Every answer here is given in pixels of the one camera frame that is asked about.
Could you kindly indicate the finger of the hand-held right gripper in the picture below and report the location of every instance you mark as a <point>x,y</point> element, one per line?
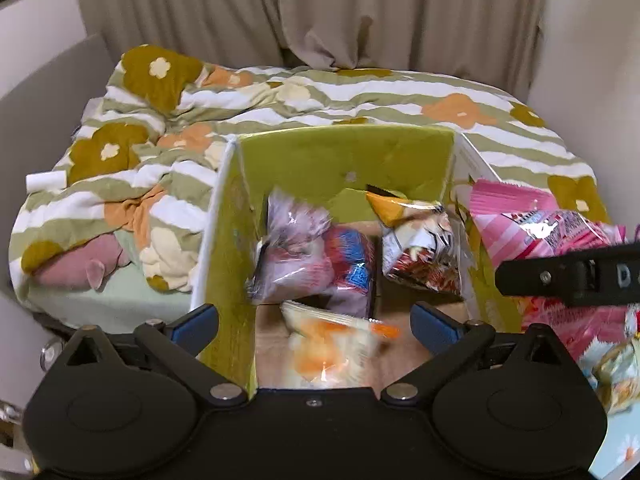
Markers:
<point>550,276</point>

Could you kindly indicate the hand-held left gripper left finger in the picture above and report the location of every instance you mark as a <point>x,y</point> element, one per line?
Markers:
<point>200,321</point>

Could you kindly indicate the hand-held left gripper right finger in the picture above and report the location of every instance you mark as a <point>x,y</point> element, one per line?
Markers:
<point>430,321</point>

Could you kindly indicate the pink striped snack packet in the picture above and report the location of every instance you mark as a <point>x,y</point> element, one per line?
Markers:
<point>520,220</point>

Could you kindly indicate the green lined cardboard box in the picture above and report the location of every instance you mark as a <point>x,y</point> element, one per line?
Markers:
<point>325,160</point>

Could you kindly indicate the orange red chips packet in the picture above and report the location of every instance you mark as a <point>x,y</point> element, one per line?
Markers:
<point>420,245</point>

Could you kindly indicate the red blue snack packet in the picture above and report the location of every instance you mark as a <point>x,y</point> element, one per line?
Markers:
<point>352,265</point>

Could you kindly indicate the white orange snack packet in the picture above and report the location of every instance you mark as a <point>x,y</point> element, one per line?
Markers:
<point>330,345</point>

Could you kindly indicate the snack packets at right edge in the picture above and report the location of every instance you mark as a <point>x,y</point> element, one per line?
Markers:
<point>620,375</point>

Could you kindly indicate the purple snack packet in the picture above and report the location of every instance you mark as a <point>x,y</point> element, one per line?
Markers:
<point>295,245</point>

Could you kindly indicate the pink plush toy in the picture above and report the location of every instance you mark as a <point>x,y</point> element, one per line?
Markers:
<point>75,265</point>

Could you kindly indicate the metal bed fitting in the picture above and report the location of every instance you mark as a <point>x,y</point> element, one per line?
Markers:
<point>51,352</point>

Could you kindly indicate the light blue daisy sheet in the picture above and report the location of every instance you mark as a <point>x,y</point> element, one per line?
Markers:
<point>622,452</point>

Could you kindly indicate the floral striped blanket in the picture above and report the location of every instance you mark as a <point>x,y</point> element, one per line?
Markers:
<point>350,100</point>

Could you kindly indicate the grey headboard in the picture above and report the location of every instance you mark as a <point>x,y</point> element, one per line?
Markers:
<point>45,90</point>

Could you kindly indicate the beige curtain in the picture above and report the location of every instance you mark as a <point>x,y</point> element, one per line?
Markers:
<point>300,10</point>

